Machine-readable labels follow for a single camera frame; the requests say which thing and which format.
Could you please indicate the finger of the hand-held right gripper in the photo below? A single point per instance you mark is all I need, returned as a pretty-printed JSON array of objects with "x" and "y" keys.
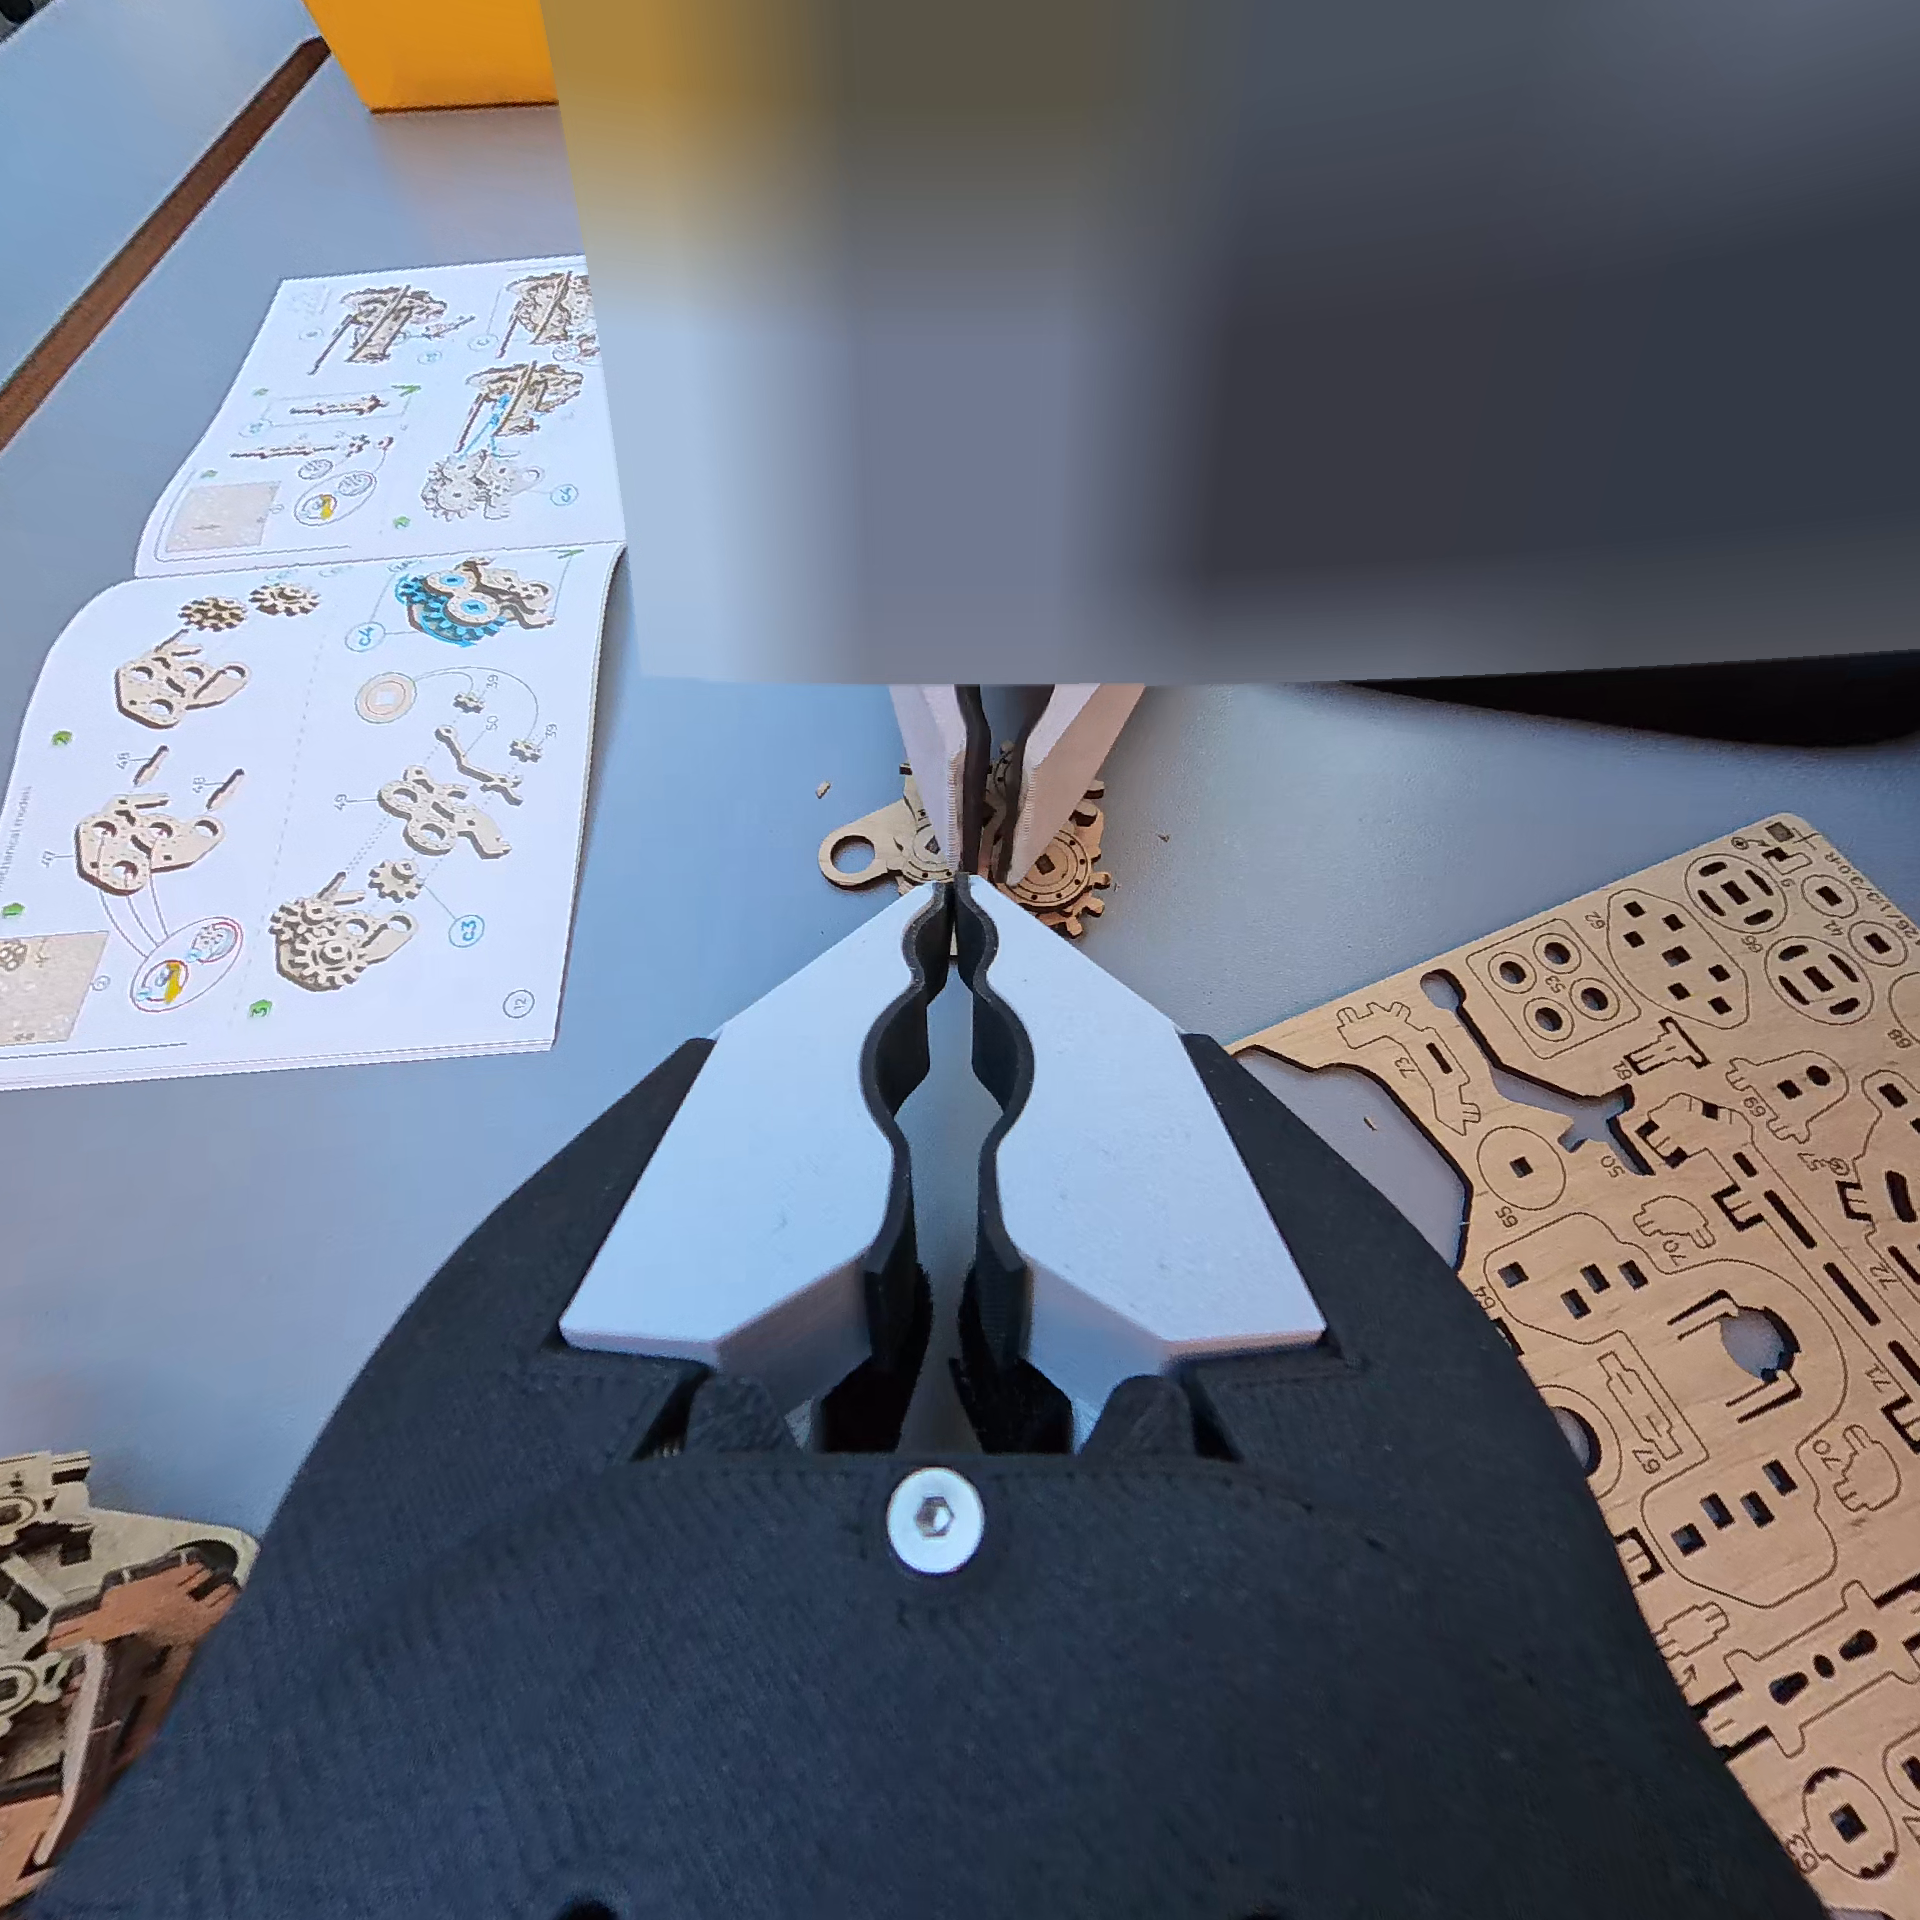
[
  {"x": 927, "y": 735},
  {"x": 1072, "y": 735}
]

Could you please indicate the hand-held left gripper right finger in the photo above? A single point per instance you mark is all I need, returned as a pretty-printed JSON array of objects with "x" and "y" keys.
[{"x": 1141, "y": 1201}]

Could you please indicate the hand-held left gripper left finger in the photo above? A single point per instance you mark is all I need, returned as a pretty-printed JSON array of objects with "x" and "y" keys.
[{"x": 751, "y": 1201}]

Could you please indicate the small wooden gear assembly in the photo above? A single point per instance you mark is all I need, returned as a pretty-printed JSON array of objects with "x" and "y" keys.
[{"x": 1088, "y": 862}]

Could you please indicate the grey desk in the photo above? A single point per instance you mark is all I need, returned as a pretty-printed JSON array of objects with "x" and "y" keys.
[{"x": 374, "y": 1201}]

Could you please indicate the laser-cut plywood parts sheet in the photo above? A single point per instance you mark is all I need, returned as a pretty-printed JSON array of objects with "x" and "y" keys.
[{"x": 1513, "y": 1185}]

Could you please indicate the black padded chair armrest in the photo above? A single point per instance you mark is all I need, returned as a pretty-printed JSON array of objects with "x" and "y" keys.
[{"x": 1650, "y": 712}]

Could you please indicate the white instruction booklet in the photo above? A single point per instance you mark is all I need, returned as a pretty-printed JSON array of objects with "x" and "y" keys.
[{"x": 224, "y": 631}]

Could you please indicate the partly built wooden model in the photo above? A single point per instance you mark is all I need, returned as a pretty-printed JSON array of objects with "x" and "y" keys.
[{"x": 91, "y": 1651}]

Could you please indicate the yellow box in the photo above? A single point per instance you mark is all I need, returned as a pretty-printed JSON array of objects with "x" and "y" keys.
[{"x": 435, "y": 53}]

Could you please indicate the adjacent grey table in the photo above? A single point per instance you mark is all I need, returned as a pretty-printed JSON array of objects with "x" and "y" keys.
[{"x": 91, "y": 151}]

